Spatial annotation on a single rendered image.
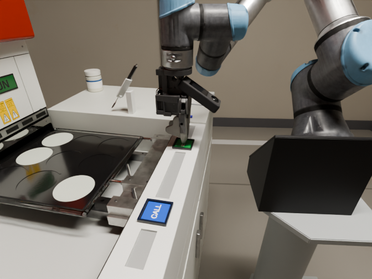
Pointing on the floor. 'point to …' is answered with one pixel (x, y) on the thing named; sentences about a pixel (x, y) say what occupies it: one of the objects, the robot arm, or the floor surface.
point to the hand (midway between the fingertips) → (186, 139)
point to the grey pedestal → (308, 239)
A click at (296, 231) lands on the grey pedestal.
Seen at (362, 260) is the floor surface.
